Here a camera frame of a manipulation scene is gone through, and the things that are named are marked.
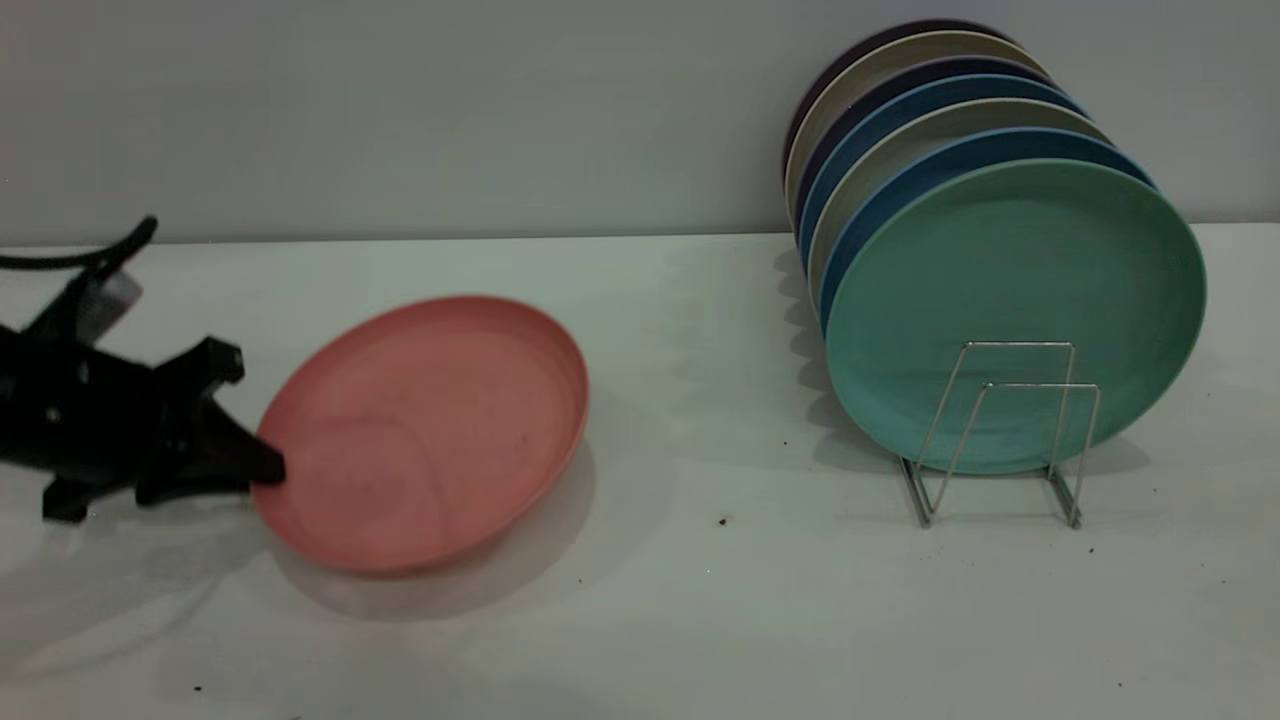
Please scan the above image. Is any silver wire plate rack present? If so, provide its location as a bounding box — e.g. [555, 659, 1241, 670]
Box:
[897, 341, 1102, 531]

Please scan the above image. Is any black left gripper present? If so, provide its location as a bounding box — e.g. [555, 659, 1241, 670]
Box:
[0, 300, 288, 525]

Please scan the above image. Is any blue round plate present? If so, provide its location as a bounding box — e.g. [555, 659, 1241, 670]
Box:
[797, 75, 1090, 271]
[817, 127, 1157, 337]

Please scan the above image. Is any pink round plate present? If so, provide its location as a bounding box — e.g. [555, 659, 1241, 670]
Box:
[250, 294, 591, 576]

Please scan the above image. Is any black cable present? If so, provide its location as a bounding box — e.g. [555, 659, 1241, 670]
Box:
[0, 214, 159, 277]

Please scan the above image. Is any dark purple round plate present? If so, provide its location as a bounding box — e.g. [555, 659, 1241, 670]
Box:
[781, 19, 1017, 191]
[792, 55, 1053, 241]

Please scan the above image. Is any beige round plate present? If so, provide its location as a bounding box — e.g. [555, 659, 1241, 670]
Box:
[806, 98, 1114, 301]
[783, 31, 1051, 227]

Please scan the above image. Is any green round plate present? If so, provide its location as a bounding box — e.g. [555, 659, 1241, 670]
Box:
[824, 159, 1208, 478]

